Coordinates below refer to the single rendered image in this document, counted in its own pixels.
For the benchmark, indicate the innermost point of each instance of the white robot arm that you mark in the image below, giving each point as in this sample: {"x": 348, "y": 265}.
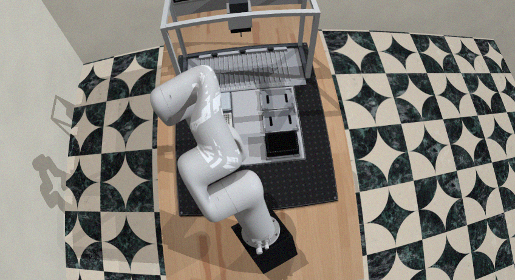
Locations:
{"x": 194, "y": 95}

